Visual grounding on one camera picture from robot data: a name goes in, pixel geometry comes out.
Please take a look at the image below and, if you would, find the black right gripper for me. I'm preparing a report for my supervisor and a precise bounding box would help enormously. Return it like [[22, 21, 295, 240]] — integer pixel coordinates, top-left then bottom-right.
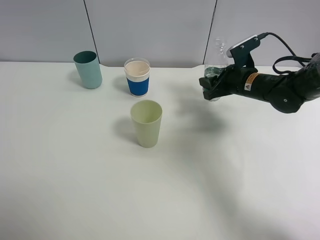
[[199, 65, 259, 100]]

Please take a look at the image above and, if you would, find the clear bottle green label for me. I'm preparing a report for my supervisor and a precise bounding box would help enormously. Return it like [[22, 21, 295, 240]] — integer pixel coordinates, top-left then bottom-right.
[[204, 37, 230, 102]]

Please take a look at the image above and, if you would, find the light green plastic cup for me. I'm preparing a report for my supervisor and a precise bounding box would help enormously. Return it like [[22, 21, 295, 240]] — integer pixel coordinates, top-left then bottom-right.
[[130, 100, 163, 148]]

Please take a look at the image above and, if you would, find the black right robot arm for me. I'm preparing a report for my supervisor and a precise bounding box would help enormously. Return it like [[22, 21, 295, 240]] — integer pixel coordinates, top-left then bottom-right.
[[199, 53, 320, 114]]

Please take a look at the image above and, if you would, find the blue sleeved paper cup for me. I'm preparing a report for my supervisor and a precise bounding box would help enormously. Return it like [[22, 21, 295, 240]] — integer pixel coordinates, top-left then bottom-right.
[[124, 57, 151, 97]]

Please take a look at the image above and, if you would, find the teal plastic cup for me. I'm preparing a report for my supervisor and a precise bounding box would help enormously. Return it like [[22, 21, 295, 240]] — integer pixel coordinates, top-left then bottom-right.
[[73, 50, 103, 89]]

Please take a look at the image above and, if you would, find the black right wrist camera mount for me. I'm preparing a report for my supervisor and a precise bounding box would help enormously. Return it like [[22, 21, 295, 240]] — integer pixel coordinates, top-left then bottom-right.
[[226, 35, 261, 68]]

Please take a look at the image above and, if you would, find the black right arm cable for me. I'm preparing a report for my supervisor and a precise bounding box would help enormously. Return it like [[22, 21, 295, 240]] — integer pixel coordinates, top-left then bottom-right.
[[257, 32, 316, 75]]

